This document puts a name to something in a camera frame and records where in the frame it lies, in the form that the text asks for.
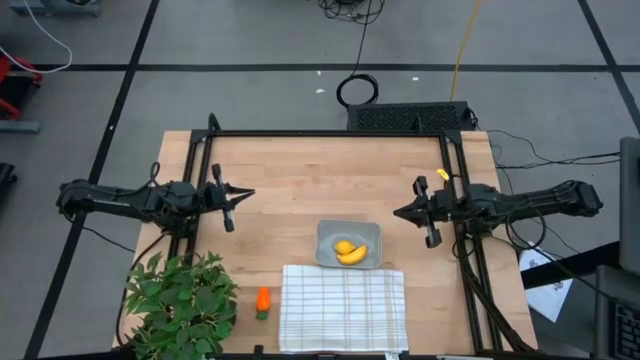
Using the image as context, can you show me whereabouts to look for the black bar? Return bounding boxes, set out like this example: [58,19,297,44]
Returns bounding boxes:
[519,241,621,291]

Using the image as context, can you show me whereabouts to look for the grey desk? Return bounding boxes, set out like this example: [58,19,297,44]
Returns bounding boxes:
[593,263,640,360]

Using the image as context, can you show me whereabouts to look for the grey flat panel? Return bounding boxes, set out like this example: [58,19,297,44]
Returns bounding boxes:
[618,135,640,277]

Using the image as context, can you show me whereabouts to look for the orange toy carrot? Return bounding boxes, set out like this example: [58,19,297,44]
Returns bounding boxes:
[254,286,273,322]

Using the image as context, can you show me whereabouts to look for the black chair base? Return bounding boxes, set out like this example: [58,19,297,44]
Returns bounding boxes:
[0,162,19,187]

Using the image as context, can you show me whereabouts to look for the green potted plant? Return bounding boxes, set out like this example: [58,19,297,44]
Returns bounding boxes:
[121,250,240,360]

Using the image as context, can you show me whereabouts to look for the black keyboard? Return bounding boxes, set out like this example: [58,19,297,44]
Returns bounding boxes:
[612,299,640,360]

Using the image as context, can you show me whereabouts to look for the black coiled cable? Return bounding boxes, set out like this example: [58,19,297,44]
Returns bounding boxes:
[335,0,381,109]

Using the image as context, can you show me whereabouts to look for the black aluminium table frame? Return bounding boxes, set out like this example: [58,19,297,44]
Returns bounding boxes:
[167,112,539,360]

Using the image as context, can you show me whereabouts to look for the thin black cables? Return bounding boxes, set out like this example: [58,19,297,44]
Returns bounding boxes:
[487,128,621,171]

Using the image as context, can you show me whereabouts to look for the black perforated computer case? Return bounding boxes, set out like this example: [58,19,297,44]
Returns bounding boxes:
[346,101,477,134]

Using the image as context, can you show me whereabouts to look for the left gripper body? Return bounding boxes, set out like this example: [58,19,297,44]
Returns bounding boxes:
[202,163,235,234]

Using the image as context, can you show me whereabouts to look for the grey metal base plate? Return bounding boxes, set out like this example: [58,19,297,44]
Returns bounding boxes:
[7,0,102,18]

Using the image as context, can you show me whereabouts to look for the black cable tangle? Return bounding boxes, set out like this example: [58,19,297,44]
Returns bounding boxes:
[317,0,387,26]

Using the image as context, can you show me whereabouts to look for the yellow toy banana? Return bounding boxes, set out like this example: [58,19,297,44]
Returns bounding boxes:
[335,243,370,267]

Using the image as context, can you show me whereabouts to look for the white paper sheet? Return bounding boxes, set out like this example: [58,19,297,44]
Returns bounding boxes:
[518,241,575,324]

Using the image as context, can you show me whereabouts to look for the grey square plate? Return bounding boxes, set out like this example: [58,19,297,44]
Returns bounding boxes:
[314,218,384,271]

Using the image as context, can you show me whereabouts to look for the red cart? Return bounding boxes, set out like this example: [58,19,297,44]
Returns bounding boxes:
[0,53,44,121]

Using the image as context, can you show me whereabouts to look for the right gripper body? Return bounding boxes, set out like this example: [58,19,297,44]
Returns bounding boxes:
[412,175,454,249]

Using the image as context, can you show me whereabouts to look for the white cable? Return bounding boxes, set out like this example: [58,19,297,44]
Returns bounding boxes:
[0,0,74,76]

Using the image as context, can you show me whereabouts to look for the white plaid dish towel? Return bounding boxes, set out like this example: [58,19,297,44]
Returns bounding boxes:
[277,263,410,355]

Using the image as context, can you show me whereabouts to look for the yellow cable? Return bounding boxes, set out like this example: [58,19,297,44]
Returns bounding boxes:
[448,0,484,103]

